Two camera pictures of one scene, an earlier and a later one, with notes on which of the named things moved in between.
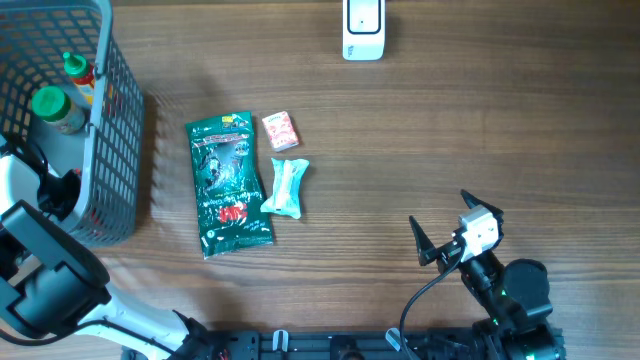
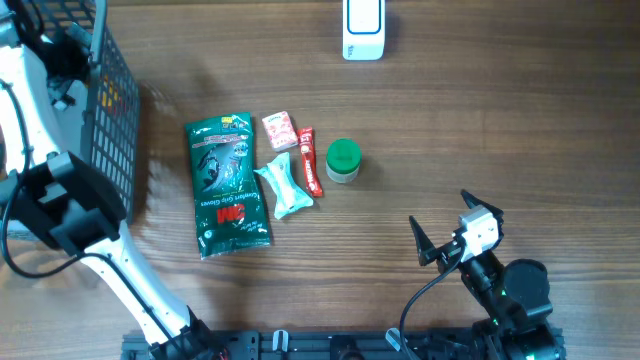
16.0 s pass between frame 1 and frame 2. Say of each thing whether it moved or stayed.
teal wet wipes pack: moved
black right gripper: stayed
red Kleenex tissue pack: stayed
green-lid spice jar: moved
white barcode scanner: stayed
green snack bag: stayed
